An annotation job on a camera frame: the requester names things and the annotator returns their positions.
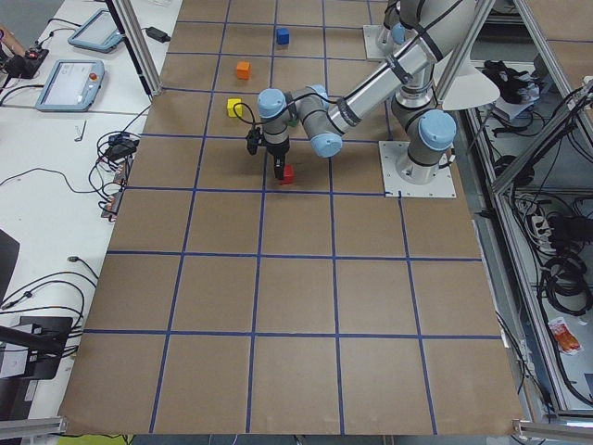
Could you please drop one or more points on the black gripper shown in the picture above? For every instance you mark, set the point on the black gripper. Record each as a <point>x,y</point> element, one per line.
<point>277,149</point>

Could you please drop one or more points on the blue block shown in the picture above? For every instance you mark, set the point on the blue block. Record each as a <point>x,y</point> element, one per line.
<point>282,36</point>

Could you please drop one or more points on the hex key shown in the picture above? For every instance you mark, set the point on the hex key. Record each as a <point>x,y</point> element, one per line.
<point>80,131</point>

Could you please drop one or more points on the black power adapter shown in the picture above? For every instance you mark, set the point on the black power adapter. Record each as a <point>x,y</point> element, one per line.
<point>157,34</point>

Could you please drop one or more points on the white chair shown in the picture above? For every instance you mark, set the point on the white chair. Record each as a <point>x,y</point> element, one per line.
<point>463,86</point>

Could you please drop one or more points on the red snack packet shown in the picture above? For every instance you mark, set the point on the red snack packet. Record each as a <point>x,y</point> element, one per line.
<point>563,336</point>

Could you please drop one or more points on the aluminium frame post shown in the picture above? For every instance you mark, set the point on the aluminium frame post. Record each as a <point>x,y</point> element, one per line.
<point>130,30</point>

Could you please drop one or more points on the yellow block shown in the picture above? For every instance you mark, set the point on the yellow block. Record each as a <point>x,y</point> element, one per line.
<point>234,107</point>

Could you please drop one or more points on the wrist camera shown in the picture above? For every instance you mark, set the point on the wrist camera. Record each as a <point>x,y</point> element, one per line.
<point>253,140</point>

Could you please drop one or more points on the far teach pendant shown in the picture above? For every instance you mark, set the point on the far teach pendant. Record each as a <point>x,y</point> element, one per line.
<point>99,33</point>

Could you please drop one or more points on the teach pendant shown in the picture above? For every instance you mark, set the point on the teach pendant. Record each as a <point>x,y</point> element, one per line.
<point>72,86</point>
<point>99,33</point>

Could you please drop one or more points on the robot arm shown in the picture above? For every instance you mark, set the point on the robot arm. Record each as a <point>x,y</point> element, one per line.
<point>436,27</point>
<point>393,35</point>

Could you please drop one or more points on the red block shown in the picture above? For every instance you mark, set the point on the red block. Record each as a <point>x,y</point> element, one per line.
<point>288,175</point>

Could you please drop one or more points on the near teach pendant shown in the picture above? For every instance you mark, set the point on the near teach pendant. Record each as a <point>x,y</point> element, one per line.
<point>72,86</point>

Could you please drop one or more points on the orange block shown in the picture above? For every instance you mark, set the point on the orange block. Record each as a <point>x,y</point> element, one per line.
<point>243,70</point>

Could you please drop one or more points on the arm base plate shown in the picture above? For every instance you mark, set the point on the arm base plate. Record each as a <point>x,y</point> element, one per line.
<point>403,178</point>
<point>373,41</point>

